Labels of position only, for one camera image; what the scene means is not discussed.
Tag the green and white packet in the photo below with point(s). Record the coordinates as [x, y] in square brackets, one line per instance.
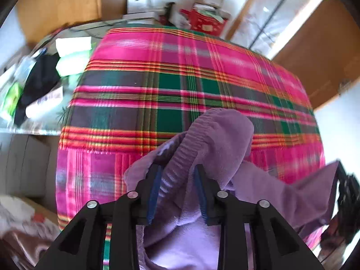
[11, 98]

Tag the white cream tube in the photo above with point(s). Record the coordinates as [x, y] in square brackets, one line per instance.
[42, 104]

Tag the glass door with wooden frame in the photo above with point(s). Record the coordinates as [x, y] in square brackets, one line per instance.
[270, 19]

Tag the red gift box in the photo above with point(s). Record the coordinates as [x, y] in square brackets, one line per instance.
[204, 24]

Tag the white cabinet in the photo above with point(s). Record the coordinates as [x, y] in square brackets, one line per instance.
[25, 163]

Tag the pink plaid blanket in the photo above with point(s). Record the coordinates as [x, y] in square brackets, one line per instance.
[168, 70]

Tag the person's right hand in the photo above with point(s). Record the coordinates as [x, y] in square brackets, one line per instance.
[339, 230]

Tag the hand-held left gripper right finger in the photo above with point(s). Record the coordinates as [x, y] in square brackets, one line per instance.
[202, 199]

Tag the white tissue pack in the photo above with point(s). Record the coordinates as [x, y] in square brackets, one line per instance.
[73, 46]

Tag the brown fleece blanket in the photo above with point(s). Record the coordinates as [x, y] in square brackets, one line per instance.
[17, 242]

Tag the purple fleece pants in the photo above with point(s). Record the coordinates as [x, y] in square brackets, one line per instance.
[219, 135]

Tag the folding table with printed top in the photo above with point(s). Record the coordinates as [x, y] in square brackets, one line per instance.
[64, 109]

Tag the black cloth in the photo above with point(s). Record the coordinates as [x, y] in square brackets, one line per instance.
[39, 81]

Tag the green tissue pack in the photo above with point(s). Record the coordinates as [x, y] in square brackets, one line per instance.
[73, 64]

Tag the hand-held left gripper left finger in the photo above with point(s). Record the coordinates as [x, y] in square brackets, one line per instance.
[154, 197]

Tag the wooden wardrobe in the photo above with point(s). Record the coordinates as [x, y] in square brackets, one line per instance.
[62, 5]

